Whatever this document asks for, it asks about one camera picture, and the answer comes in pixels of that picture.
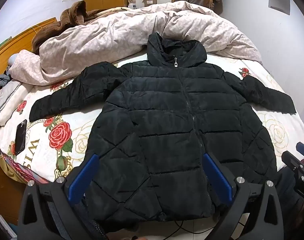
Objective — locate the grey wall panel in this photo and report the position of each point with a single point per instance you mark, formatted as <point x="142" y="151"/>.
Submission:
<point x="279" y="0"/>

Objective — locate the black smartphone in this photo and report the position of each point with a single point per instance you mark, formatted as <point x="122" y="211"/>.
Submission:
<point x="20" y="137"/>

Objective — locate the cardboard box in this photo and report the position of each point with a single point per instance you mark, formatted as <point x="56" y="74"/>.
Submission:
<point x="150" y="1"/>

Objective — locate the black puffer jacket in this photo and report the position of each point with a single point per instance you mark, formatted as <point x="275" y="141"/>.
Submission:
<point x="154" y="120"/>

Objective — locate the grey pillow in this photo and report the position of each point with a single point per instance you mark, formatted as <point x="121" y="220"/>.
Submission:
<point x="4" y="100"/>

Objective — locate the pink leaf-print duvet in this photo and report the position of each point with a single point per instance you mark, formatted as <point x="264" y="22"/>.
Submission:
<point x="104" y="37"/>

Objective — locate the person's leg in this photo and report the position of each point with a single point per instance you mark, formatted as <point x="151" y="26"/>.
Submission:
<point x="284" y="195"/>

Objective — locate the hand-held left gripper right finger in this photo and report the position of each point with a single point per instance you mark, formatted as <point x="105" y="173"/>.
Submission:
<point x="218" y="177"/>

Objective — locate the white rose-print bed sheet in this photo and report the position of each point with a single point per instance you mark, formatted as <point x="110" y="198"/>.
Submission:
<point x="66" y="115"/>

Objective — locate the white gift bag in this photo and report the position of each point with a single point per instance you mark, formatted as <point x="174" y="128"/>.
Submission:
<point x="132" y="1"/>

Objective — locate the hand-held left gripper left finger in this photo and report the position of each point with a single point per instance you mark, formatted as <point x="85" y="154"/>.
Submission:
<point x="83" y="177"/>

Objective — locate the grey-blue cloth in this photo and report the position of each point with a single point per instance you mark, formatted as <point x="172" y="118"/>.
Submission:
<point x="2" y="80"/>

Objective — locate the wooden headboard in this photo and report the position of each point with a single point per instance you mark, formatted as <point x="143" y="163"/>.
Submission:
<point x="14" y="45"/>

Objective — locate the brown fleece blanket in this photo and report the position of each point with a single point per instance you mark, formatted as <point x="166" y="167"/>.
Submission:
<point x="66" y="17"/>

